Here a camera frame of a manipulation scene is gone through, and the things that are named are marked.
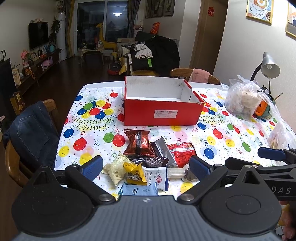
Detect clear lollipop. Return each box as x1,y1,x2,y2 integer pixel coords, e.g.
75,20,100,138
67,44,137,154
167,164,199,182

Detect red snack bag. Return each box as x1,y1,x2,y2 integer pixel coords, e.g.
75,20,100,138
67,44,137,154
168,143,196,168

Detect cream packet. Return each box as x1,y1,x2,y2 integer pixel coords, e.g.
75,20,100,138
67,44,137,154
102,153,131,186

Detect white blue milk packet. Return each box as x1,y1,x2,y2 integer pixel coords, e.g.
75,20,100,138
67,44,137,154
143,167,169,191

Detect dark brown chocolate packet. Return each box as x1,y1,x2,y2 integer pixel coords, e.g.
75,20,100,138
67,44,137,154
130,156,169,168

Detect silver foil snack bag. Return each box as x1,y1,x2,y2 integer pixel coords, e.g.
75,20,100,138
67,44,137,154
150,137,178,168

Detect yellow snack packet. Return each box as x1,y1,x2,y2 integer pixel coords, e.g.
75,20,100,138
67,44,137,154
123,162,147,186

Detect light blue packet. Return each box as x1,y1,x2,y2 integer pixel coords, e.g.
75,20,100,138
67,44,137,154
119,183,159,196

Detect brown foil snack bag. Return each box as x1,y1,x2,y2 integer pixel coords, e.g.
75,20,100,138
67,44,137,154
123,129,156,157

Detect person's right hand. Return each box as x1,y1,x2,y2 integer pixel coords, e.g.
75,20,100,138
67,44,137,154
280,201,295,240

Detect small clear plastic bag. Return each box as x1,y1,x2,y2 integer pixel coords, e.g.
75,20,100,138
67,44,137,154
267,123,295,150

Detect orange green toy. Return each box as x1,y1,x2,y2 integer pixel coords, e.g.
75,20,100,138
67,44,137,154
253,100,271,119

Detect balloon birthday tablecloth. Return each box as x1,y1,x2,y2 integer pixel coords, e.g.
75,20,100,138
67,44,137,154
55,81,278,170

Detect blue denim jeans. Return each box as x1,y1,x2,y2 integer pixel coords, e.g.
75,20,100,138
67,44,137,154
3,101,59,172

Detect large clear plastic bag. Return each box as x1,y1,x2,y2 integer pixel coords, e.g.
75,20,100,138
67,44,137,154
224,74,266,121

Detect wooden chair with jeans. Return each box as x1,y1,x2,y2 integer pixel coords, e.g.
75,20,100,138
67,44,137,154
3,99,62,187

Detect grey desk lamp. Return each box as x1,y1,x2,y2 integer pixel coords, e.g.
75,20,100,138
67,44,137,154
250,51,280,94

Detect red cardboard box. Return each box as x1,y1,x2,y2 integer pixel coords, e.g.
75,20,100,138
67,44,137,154
124,75,204,126

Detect pink cloth on chair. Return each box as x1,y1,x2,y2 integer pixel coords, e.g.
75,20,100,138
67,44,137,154
189,68,210,83

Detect far wooden chair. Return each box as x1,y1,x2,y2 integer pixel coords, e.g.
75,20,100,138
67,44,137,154
170,68,220,85

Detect black clothes pile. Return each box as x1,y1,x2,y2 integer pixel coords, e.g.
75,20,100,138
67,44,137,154
131,32,180,77

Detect yellow giraffe toy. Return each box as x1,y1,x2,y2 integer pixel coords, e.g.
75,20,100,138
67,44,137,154
96,22,118,50

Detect white shirt on pile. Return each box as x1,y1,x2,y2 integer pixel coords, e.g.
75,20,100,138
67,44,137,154
134,44,153,59

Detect framed food picture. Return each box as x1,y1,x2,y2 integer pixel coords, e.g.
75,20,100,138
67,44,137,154
245,0,273,25

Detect wall television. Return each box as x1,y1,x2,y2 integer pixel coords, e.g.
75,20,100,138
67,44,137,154
28,22,49,50

